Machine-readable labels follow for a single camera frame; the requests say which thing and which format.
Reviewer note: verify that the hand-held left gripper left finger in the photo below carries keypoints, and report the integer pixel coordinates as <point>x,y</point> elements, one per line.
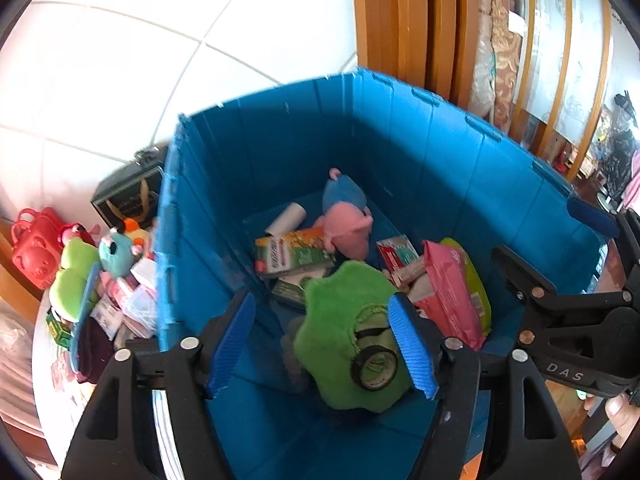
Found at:
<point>232,345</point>

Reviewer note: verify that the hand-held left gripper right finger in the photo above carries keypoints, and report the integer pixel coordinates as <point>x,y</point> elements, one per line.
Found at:
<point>410,345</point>

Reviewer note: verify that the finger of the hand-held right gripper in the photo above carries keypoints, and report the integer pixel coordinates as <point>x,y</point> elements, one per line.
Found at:
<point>525,280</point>
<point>592,219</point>

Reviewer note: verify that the black tape roll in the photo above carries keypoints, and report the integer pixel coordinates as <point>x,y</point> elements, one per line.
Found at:
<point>370,340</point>

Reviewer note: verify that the green flower-shaped plush cushion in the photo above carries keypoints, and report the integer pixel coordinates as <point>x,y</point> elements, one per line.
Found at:
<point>330,310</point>

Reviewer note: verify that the blue folding plastic crate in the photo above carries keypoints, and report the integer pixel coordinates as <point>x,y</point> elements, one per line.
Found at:
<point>400,160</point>

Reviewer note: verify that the person's right hand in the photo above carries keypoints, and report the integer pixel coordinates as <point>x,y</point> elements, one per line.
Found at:
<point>622,412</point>

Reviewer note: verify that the yellow-green plastic packet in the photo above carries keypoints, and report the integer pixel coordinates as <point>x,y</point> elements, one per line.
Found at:
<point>475,280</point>

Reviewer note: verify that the pink plastic pack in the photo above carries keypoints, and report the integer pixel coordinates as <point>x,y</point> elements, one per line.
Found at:
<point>447,285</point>

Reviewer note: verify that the dark green box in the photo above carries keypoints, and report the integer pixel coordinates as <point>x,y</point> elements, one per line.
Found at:
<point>290,290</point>

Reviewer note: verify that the red white toothpaste box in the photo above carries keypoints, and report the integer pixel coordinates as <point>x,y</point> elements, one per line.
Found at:
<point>395,255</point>

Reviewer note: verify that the green orange printed box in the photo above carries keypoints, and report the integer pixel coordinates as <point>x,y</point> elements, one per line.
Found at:
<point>290,255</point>

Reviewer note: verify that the pile of pink white boxes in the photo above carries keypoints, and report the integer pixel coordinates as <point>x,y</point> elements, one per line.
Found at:
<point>135,300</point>

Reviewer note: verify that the pink pig plush blue outfit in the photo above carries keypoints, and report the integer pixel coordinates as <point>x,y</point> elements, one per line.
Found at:
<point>345,225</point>

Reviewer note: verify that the dark maroon cloth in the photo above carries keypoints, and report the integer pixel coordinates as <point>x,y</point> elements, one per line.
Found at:
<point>95,350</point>

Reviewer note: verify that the white paper roll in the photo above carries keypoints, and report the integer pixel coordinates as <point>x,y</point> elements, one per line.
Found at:
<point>287,217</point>

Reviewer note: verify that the teal plush toy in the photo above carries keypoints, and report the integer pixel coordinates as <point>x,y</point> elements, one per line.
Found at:
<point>112,255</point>

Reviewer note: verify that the blue plastic hanger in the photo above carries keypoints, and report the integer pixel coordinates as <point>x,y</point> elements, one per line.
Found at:
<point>90,290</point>

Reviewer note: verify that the wooden framed frosted glass door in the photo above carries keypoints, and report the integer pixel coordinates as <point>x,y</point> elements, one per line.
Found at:
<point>550,60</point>

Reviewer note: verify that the green frog plush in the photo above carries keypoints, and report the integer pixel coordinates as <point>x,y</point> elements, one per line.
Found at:
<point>75,280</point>

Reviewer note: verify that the green yellow medicine box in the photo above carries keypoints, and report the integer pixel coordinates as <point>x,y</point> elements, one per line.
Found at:
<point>57,332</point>

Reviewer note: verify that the black gift box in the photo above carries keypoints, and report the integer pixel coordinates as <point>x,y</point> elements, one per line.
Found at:
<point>125,185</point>

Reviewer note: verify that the pink red bear plush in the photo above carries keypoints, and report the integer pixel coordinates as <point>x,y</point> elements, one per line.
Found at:
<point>75,232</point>

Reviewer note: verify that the rolled patterned carpet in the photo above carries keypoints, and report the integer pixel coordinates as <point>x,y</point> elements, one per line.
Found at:
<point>502,35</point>

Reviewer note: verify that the red plastic bear case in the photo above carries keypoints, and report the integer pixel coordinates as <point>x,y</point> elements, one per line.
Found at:
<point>37,255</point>

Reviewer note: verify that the wooden door frame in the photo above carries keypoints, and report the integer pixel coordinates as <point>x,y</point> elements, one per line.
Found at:
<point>400,20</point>

